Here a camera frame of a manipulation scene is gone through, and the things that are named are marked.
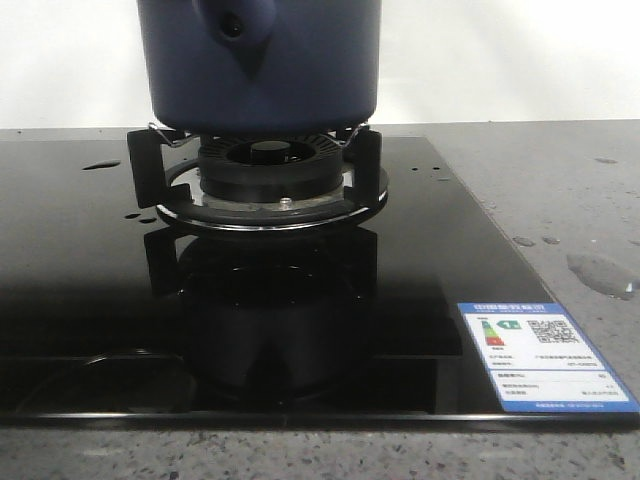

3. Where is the black pot support grate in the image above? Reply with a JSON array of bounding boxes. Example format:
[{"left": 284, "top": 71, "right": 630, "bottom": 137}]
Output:
[{"left": 127, "top": 125, "right": 388, "bottom": 232}]

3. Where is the dark blue cooking pot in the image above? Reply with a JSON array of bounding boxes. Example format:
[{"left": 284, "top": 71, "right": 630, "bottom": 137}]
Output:
[{"left": 137, "top": 0, "right": 382, "bottom": 135}]

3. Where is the black gas burner head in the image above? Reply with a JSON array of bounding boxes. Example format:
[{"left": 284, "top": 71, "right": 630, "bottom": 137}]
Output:
[{"left": 198, "top": 135, "right": 343, "bottom": 203}]

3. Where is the black glass gas stove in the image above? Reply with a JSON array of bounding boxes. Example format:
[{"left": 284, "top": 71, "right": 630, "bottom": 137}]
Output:
[{"left": 1, "top": 137, "right": 639, "bottom": 431}]

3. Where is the blue energy label sticker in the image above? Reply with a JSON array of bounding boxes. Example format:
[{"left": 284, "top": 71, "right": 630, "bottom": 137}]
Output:
[{"left": 458, "top": 302, "right": 639, "bottom": 414}]

